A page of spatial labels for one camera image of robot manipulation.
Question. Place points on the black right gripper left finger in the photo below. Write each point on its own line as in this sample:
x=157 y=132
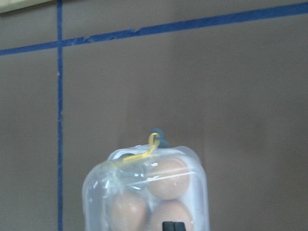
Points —
x=168 y=226

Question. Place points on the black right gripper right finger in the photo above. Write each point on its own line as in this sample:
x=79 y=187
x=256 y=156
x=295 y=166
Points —
x=179 y=226

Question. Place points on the brown egg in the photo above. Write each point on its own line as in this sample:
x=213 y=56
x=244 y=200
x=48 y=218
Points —
x=128 y=212
x=171 y=211
x=168 y=179

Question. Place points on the clear plastic egg box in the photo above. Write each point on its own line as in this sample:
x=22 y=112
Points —
x=114 y=176

